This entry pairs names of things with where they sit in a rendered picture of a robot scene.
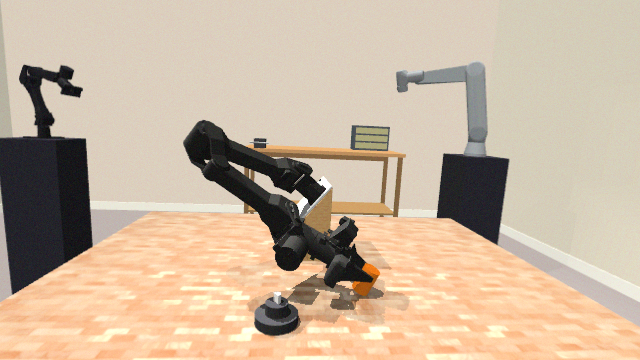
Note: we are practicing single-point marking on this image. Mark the orange knob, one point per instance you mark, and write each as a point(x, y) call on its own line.
point(363, 288)

